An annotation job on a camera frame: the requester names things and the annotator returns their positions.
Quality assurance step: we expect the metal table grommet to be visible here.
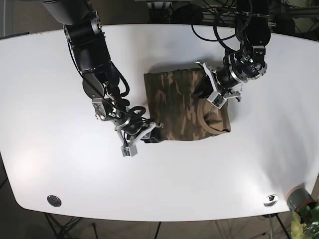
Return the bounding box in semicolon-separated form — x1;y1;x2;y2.
47;195;62;207
263;194;278;208

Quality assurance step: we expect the green plant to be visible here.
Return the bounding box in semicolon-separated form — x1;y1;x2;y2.
291;201;319;239

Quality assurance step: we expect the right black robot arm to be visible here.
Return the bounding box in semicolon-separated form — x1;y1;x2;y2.
42;0;162;156

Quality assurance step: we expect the right metal table grommet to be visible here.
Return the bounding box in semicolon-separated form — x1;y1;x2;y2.
263;194;278;208

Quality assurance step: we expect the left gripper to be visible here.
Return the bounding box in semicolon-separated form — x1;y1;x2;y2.
195;45;267;108

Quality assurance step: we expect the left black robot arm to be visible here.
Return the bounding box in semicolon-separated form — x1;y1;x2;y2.
194;0;271;109

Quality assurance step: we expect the camouflage T-shirt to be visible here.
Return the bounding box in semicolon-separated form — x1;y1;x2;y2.
144;69;231;141

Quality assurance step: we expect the left metal table grommet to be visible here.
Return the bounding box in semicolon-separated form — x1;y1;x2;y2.
47;195;62;207

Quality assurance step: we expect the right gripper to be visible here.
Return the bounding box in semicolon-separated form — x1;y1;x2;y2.
92;98;163;157

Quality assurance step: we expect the grey plant pot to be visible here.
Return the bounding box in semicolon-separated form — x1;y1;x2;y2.
285;185;316;212

